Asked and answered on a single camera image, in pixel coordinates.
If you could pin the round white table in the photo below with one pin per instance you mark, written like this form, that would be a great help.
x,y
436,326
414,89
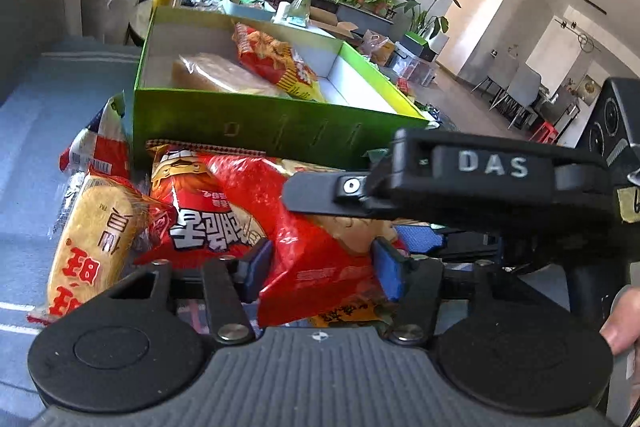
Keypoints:
x,y
139,19

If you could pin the clear plastic bin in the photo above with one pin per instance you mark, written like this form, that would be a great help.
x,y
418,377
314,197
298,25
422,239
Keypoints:
x,y
414,71

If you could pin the orange yellow snack packet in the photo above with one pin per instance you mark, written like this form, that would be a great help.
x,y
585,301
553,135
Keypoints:
x,y
345,315

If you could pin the red stool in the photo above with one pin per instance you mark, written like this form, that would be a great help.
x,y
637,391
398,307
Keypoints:
x,y
544,133

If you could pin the large red snack bag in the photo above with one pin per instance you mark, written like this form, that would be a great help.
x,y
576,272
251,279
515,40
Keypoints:
x,y
310,249

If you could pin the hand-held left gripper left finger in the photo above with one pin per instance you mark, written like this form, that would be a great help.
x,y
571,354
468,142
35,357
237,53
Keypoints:
x,y
261,264

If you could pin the open brown cardboard box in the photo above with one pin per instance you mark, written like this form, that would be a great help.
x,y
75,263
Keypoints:
x,y
334,26

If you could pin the grey dining chair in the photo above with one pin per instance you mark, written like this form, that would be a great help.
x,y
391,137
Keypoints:
x,y
522,92

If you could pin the black wall lamp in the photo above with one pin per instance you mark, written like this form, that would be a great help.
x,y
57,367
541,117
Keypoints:
x,y
580,34

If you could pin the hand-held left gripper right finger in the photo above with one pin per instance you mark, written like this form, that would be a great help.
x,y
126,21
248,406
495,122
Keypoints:
x,y
387,269

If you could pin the white rounded chair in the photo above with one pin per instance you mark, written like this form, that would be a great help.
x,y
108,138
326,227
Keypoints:
x,y
125,4

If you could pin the yellow rice cracker packet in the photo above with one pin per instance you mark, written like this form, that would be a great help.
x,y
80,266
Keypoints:
x,y
90,237

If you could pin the white blue red snack packet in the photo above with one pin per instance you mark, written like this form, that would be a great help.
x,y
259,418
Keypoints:
x,y
95,142

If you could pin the black box green lid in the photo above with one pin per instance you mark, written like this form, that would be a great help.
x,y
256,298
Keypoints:
x,y
416,47

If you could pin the clear wrapped bread packet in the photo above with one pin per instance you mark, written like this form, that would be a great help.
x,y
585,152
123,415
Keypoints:
x,y
215,74

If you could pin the red yellow chip bag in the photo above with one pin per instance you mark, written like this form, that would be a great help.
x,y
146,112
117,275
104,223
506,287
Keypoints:
x,y
275,62

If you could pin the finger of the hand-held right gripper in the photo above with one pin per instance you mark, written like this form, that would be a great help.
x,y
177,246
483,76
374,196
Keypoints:
x,y
420,239
320,194

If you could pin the large leaf plant white pot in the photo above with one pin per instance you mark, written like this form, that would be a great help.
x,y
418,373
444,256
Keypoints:
x,y
425,19

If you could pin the person's right hand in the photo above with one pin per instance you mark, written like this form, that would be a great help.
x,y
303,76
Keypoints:
x,y
622,327

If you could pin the green cardboard box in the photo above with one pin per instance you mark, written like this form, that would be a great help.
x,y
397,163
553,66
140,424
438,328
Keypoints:
x,y
250,124

